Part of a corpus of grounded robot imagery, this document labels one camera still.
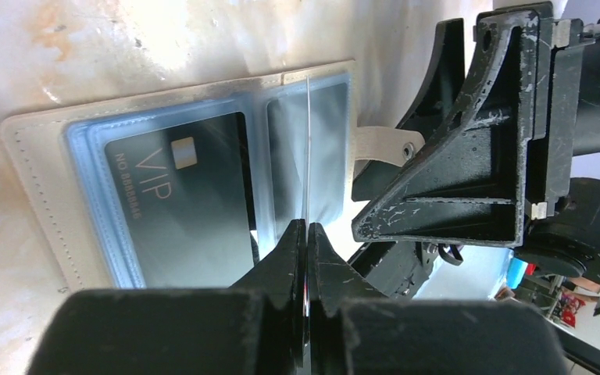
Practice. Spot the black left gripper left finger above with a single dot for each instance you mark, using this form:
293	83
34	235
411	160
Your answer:
255	326

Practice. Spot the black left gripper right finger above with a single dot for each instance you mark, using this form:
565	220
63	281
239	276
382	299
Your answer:
355	329

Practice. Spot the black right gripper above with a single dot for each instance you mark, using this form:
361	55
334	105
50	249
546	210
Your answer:
480	137

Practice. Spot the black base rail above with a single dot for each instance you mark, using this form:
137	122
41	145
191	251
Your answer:
396	269

